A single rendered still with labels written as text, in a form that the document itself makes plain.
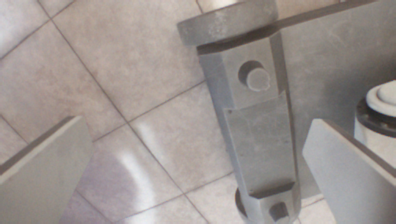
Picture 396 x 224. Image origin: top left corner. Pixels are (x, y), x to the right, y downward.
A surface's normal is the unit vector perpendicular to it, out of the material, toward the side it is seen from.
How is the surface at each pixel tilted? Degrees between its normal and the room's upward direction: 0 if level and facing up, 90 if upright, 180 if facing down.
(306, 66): 0
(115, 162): 0
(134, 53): 0
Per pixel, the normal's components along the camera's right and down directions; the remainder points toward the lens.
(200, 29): -0.54, 0.48
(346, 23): 0.05, 0.41
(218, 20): -0.25, 0.46
